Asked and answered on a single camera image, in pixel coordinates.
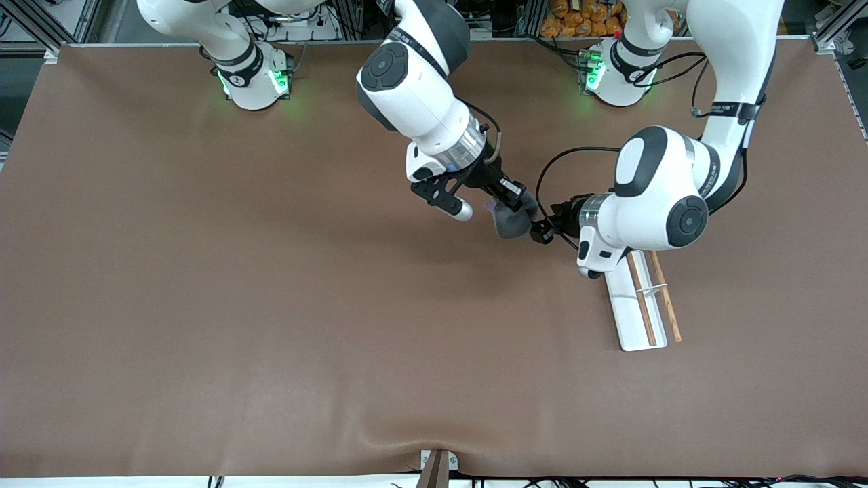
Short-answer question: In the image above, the grey towel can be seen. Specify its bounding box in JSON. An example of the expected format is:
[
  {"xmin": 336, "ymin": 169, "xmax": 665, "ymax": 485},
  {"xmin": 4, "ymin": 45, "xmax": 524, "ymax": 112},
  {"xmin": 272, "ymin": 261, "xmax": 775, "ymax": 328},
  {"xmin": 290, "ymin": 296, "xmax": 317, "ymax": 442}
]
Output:
[{"xmin": 490, "ymin": 193, "xmax": 541, "ymax": 240}]

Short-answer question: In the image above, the white rack with wooden bars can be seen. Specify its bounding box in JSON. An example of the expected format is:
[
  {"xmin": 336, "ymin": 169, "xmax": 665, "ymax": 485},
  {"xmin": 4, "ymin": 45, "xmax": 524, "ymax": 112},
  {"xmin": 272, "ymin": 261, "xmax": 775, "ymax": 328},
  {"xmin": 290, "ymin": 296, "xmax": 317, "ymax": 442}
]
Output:
[{"xmin": 605, "ymin": 249, "xmax": 683, "ymax": 352}]

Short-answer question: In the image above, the orange objects pile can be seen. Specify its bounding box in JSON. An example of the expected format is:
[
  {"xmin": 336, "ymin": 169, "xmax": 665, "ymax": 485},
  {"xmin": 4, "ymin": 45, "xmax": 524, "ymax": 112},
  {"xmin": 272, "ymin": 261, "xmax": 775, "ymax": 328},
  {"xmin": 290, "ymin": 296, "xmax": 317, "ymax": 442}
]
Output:
[{"xmin": 540, "ymin": 0, "xmax": 628, "ymax": 39}]

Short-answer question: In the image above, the brown table cover mat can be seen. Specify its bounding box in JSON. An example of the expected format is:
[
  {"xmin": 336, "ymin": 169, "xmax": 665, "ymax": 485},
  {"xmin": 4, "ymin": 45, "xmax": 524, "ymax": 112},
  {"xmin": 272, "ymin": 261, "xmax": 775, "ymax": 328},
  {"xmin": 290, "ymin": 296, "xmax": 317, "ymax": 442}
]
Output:
[{"xmin": 0, "ymin": 37, "xmax": 868, "ymax": 479}]

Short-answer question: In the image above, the white power strip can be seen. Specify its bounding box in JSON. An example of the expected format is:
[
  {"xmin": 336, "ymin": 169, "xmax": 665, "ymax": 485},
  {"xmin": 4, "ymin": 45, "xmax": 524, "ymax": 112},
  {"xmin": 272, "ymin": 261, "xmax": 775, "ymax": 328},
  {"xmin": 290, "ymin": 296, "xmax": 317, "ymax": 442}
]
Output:
[{"xmin": 261, "ymin": 7, "xmax": 342, "ymax": 43}]

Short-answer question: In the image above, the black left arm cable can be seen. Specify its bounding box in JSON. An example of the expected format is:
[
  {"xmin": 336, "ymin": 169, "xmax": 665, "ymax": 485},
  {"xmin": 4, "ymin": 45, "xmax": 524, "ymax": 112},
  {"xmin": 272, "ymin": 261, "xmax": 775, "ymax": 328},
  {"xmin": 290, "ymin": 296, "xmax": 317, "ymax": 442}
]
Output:
[{"xmin": 535, "ymin": 51, "xmax": 750, "ymax": 253}]

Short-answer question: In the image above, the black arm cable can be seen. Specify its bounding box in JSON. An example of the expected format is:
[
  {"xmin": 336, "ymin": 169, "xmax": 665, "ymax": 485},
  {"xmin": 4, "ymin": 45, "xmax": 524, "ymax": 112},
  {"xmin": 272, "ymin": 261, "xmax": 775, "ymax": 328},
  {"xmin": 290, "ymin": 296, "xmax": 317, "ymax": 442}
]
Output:
[
  {"xmin": 465, "ymin": 100, "xmax": 504, "ymax": 167},
  {"xmin": 535, "ymin": 51, "xmax": 750, "ymax": 253}
]

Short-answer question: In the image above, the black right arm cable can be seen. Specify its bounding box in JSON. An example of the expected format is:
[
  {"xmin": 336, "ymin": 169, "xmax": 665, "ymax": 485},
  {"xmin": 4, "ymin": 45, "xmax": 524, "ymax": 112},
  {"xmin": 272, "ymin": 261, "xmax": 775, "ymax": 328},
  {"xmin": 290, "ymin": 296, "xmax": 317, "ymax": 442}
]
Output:
[{"xmin": 465, "ymin": 100, "xmax": 504, "ymax": 167}]

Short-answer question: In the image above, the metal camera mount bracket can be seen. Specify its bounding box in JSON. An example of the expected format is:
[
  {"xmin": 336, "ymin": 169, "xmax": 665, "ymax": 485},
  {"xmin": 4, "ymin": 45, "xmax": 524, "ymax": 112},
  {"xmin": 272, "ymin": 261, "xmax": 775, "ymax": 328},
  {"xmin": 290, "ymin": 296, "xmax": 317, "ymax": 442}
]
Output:
[{"xmin": 415, "ymin": 449, "xmax": 460, "ymax": 488}]

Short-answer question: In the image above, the aluminium frame profile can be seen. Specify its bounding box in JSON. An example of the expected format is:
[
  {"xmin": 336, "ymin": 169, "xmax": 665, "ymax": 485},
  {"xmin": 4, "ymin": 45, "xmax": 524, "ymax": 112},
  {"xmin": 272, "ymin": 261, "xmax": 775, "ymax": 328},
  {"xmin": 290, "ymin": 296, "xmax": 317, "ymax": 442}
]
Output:
[
  {"xmin": 0, "ymin": 0, "xmax": 102, "ymax": 63},
  {"xmin": 810, "ymin": 0, "xmax": 868, "ymax": 55}
]

